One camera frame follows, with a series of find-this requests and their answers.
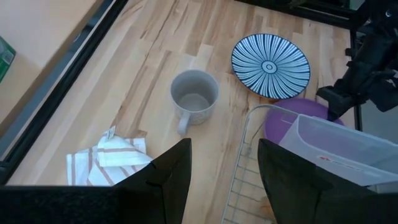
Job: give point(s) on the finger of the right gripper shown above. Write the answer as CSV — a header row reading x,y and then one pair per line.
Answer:
x,y
387,95
337,98

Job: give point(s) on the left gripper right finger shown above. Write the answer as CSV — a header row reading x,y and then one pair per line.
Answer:
x,y
311,205

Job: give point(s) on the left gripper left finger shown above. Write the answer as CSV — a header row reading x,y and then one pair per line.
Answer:
x,y
140,202

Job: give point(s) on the white striped dish towel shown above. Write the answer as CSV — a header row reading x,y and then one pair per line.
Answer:
x,y
109,158

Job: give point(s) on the purple plate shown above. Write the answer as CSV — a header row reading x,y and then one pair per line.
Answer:
x,y
280,124

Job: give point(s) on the blue striped plate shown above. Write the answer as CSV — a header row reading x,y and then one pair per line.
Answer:
x,y
270,67

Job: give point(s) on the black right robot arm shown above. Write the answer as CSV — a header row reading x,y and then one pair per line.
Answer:
x,y
379,25

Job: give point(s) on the clear plastic cutlery holder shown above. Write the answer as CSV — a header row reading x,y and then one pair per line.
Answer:
x,y
342,149

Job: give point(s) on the grey patterned mug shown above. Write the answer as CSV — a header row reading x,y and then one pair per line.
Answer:
x,y
194,99

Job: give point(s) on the black metal table frame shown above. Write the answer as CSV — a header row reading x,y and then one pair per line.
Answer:
x,y
70,84

